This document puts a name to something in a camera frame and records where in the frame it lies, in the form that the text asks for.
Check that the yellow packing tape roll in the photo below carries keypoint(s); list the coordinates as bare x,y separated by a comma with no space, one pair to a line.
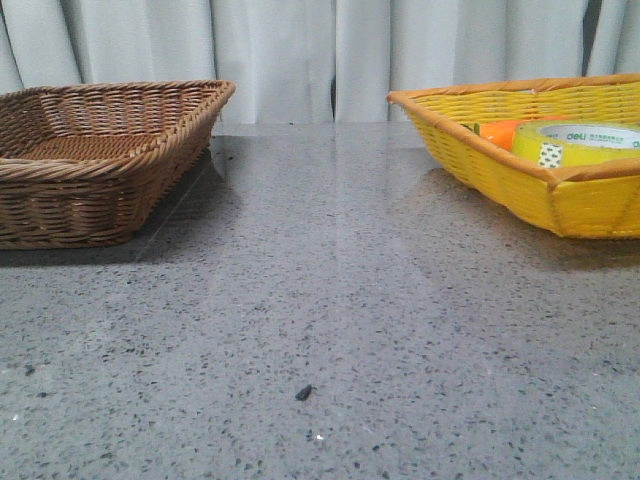
569,143

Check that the orange toy carrot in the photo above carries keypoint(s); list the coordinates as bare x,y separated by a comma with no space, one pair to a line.
502,133

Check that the yellow woven basket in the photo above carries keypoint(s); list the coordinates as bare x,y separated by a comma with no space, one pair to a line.
595,201

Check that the brown wicker basket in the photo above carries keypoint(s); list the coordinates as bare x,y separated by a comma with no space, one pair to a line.
85,165

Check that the white curtain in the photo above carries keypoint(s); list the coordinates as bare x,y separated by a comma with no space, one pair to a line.
314,61

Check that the small black debris chip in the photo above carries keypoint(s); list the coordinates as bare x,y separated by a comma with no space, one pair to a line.
304,393

